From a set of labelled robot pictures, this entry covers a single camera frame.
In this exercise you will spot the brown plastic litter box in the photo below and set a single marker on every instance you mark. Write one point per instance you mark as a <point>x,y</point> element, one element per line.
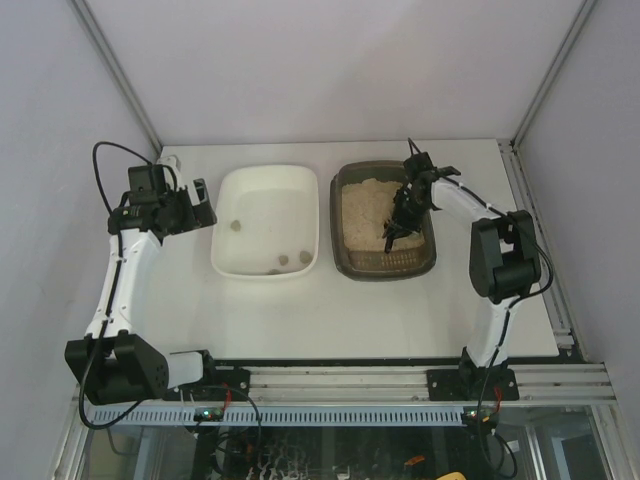
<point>361,203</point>

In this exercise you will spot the black slotted litter scoop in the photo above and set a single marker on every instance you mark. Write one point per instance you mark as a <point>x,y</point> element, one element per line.
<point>392,232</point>

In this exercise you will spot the aluminium front mounting rail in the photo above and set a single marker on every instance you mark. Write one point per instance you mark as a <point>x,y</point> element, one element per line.
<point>546,384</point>

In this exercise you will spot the aluminium right side rail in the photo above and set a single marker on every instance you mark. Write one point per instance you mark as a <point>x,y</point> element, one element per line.
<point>554,298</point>

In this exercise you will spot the right controller board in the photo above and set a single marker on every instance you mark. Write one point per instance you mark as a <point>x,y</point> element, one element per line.
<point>484,415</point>

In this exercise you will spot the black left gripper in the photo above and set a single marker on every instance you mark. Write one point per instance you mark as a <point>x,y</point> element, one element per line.
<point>189,210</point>

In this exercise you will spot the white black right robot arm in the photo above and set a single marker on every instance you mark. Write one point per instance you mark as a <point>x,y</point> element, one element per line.
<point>504,256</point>

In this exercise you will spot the aluminium left frame post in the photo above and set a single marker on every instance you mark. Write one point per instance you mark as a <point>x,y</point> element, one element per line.
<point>105,52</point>

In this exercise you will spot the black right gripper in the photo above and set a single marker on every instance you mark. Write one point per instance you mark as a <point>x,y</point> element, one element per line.
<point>404,213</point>

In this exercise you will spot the grey slotted cable duct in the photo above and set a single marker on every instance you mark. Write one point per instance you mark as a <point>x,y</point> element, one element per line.
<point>300,416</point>

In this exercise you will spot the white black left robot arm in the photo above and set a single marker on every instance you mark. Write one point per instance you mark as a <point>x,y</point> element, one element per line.
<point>112,362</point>

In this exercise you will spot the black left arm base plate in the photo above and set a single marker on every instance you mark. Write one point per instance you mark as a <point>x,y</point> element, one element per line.
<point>217,385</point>

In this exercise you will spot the aluminium right frame post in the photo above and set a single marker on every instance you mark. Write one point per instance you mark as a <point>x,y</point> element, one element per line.
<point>566,47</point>

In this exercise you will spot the left controller board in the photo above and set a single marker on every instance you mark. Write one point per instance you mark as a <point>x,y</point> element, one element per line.
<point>209,414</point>

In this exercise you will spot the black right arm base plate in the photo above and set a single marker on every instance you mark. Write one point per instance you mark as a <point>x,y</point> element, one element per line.
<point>472,385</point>

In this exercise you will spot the aluminium frame post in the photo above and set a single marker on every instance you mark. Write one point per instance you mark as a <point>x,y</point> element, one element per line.
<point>566,47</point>
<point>105,52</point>

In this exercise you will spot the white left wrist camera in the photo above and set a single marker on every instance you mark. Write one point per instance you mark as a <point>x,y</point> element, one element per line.
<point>171,161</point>

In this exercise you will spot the controller board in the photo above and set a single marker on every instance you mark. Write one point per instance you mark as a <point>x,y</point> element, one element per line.
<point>484,415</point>
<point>209,414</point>

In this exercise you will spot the white plastic tub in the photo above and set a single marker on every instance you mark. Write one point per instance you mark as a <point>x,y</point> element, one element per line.
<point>279,211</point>

